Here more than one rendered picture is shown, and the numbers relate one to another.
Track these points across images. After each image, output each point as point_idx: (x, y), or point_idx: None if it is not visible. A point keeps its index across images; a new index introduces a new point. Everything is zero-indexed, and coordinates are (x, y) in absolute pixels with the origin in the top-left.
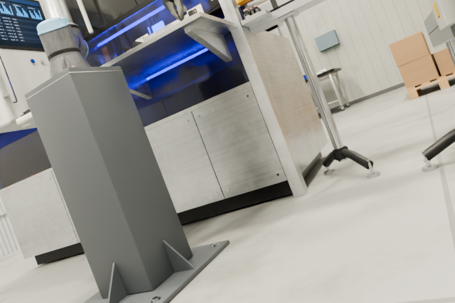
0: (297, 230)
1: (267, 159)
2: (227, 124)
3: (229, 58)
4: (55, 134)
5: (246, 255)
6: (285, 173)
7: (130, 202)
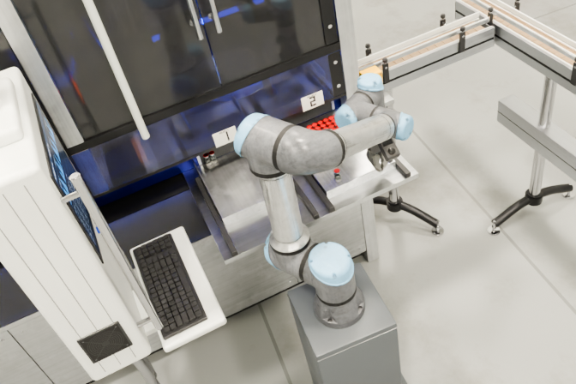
0: (453, 328)
1: (352, 238)
2: None
3: None
4: (349, 378)
5: (441, 371)
6: (366, 245)
7: None
